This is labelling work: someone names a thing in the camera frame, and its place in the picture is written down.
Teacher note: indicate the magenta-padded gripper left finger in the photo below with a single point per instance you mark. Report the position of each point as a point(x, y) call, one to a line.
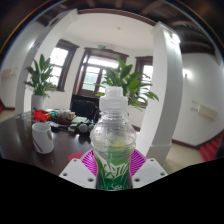
point(78, 171)

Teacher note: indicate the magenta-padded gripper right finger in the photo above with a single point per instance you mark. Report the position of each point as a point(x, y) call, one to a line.
point(148, 171)

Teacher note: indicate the clear green-labelled drink bottle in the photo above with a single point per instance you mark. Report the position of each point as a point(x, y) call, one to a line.
point(113, 140)

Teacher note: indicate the grey microphone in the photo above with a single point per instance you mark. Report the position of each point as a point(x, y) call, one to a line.
point(90, 128)
point(82, 128)

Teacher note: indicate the black handheld device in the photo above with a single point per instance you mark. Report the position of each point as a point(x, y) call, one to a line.
point(60, 127)

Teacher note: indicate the white mug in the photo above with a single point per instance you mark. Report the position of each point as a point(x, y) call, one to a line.
point(42, 138)

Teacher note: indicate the green book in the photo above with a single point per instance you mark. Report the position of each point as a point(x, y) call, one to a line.
point(79, 120)

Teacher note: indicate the basket of snacks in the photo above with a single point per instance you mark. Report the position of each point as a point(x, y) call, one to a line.
point(65, 116)

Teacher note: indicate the black chair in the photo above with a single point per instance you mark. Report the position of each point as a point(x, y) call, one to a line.
point(83, 106)

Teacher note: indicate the red carpeted staircase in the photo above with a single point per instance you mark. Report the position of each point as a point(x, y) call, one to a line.
point(213, 148)

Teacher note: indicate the large potted green plant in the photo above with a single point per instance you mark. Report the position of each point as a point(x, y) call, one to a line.
point(131, 83)

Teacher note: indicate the dark wooden glass door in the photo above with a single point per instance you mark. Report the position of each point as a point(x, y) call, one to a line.
point(91, 75)

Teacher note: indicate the narrow dark-framed window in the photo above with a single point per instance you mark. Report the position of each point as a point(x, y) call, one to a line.
point(146, 70)

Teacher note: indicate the small potted green plant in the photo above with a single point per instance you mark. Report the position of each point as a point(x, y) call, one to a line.
point(40, 76)

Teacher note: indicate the wide dark-framed window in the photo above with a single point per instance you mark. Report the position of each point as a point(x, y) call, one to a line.
point(60, 60)

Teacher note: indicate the green exit sign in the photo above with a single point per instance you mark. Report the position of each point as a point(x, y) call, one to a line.
point(101, 46)

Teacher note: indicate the pillar lamp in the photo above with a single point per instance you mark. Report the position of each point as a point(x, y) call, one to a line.
point(174, 38)

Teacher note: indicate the long white wall unit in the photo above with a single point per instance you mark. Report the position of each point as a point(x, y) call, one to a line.
point(205, 110)

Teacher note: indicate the wall lamp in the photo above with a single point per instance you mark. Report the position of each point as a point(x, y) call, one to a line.
point(187, 73)

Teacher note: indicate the short white wall unit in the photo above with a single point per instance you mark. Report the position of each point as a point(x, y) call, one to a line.
point(10, 73)

